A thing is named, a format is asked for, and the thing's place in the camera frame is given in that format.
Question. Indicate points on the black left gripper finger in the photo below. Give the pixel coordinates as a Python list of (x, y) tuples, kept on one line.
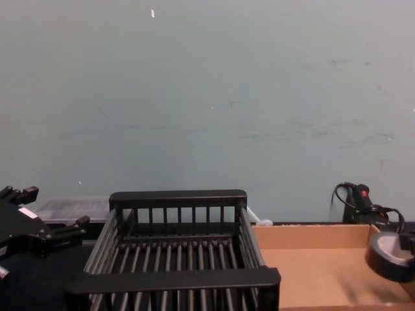
[(22, 195), (69, 231)]

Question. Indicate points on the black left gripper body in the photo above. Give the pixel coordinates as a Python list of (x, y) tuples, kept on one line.
[(22, 231)]

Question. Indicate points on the clear plastic case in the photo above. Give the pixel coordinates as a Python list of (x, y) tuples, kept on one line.
[(74, 209)]

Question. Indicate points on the black rack with steel bars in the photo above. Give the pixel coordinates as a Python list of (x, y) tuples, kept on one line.
[(172, 280)]

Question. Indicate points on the small white three-armed plastic piece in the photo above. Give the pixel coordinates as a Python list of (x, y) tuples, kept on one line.
[(264, 222)]

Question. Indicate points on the shallow brown cardboard tray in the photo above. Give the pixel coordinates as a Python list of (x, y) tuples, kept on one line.
[(317, 275)]

